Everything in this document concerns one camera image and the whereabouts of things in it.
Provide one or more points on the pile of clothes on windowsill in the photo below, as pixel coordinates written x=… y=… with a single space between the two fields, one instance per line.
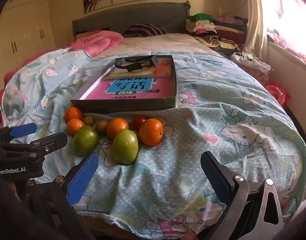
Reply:
x=290 y=45

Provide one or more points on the striped pillow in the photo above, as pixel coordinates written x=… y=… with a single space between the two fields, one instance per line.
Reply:
x=145 y=30

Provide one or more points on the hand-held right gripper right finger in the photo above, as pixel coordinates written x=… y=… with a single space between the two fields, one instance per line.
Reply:
x=215 y=177

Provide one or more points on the white plastic bag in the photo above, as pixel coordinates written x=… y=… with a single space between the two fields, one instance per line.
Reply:
x=250 y=61

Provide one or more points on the red bag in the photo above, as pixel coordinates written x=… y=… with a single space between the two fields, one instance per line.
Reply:
x=277 y=92

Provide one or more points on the small brownish green fruit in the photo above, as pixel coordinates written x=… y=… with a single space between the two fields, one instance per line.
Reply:
x=101 y=127
x=88 y=120

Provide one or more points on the green-yellow citrus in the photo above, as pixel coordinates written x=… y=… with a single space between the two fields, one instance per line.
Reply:
x=125 y=146

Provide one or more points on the cream curtain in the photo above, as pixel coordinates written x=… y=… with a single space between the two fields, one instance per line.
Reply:
x=255 y=17

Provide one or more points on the large green citrus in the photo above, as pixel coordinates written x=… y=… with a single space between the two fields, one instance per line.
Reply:
x=85 y=140

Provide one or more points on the cartoon cat printed blanket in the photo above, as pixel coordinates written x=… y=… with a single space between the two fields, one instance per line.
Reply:
x=192 y=155

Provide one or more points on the stack of folded clothes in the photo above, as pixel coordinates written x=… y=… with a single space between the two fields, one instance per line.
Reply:
x=212 y=30

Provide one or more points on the grey green headboard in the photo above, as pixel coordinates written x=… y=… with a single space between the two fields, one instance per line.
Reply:
x=143 y=15

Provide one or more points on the beige bed sheet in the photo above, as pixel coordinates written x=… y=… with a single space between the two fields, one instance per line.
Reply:
x=163 y=45

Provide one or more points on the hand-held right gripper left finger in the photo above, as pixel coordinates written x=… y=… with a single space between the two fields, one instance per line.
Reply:
x=83 y=177

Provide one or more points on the cream wardrobe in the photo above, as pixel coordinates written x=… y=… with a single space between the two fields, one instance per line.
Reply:
x=23 y=30

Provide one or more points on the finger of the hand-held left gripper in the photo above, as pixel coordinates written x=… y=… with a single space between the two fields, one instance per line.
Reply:
x=50 y=140
x=23 y=130

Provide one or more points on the small red fruit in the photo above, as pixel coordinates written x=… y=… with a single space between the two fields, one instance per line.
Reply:
x=138 y=122

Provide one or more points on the pink book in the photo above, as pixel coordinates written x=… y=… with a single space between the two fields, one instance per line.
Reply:
x=133 y=91

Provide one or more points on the large orange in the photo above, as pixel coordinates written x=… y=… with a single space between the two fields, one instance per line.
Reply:
x=151 y=131

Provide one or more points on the shallow cardboard box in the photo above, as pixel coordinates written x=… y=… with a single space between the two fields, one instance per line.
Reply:
x=123 y=104

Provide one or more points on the pink quilt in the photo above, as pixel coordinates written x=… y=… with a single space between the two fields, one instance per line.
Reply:
x=98 y=42

